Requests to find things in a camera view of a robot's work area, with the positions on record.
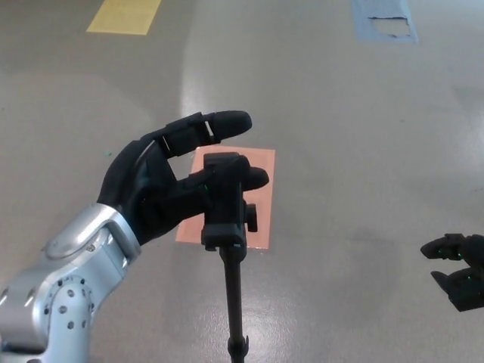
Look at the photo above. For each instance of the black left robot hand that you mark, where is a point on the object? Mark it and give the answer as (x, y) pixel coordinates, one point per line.
(151, 196)

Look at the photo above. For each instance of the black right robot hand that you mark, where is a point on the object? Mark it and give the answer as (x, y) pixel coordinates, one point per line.
(472, 287)

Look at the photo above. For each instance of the black phone stand tripod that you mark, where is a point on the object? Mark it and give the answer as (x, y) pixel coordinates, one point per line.
(223, 211)

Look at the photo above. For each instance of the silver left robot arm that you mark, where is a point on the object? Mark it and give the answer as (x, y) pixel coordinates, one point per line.
(60, 280)

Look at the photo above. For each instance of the orange floor marking sheet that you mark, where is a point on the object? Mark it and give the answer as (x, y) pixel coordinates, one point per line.
(262, 227)

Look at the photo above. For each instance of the yellow floor marking sheet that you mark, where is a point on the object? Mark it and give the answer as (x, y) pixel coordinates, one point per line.
(121, 17)

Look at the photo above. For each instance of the torn blue floor marking sheet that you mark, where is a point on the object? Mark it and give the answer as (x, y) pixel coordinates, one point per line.
(361, 19)

